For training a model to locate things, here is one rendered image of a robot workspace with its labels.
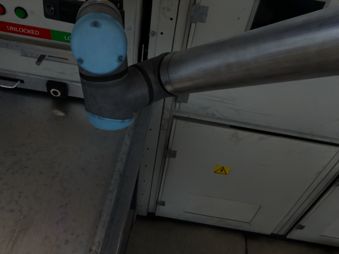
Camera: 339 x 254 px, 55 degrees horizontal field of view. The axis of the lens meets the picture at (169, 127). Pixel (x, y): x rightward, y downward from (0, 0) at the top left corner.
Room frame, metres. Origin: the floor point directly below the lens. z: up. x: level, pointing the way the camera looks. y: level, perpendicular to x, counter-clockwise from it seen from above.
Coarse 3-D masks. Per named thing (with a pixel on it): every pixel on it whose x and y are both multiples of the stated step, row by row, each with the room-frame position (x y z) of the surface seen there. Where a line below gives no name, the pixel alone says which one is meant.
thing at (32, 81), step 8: (0, 72) 0.77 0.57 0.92; (8, 72) 0.77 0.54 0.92; (16, 72) 0.77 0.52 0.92; (0, 80) 0.77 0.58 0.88; (8, 80) 0.77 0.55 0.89; (16, 80) 0.77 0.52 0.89; (24, 80) 0.77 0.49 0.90; (32, 80) 0.77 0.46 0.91; (40, 80) 0.77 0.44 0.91; (48, 80) 0.77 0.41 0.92; (56, 80) 0.77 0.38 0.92; (64, 80) 0.78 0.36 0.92; (32, 88) 0.77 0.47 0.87; (40, 88) 0.77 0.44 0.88; (72, 88) 0.77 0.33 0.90; (80, 88) 0.77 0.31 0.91; (80, 96) 0.77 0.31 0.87
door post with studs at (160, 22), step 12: (156, 0) 0.84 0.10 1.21; (168, 0) 0.84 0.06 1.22; (156, 12) 0.84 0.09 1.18; (168, 12) 0.84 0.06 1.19; (156, 24) 0.84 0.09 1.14; (168, 24) 0.84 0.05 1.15; (156, 36) 0.84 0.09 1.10; (168, 36) 0.84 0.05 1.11; (156, 48) 0.84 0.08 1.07; (168, 48) 0.84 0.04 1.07; (156, 108) 0.84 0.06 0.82; (156, 120) 0.84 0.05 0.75; (156, 132) 0.84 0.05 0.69; (156, 144) 0.84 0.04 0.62; (144, 180) 0.84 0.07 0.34; (144, 192) 0.84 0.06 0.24; (144, 204) 0.84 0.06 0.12
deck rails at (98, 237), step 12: (132, 132) 0.62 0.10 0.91; (132, 144) 0.63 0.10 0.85; (120, 156) 0.57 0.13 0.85; (120, 168) 0.53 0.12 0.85; (120, 180) 0.46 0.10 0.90; (108, 192) 0.45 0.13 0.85; (120, 192) 0.46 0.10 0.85; (108, 204) 0.41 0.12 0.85; (108, 216) 0.35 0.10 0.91; (96, 228) 0.34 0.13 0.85; (108, 228) 0.34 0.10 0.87; (96, 240) 0.31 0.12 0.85; (108, 240) 0.32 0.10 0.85; (96, 252) 0.29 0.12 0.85
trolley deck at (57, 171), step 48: (0, 96) 0.73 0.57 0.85; (48, 96) 0.77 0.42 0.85; (0, 144) 0.54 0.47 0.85; (48, 144) 0.57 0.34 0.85; (96, 144) 0.61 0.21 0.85; (0, 192) 0.40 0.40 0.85; (48, 192) 0.42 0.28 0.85; (96, 192) 0.45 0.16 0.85; (0, 240) 0.28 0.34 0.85; (48, 240) 0.30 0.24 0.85
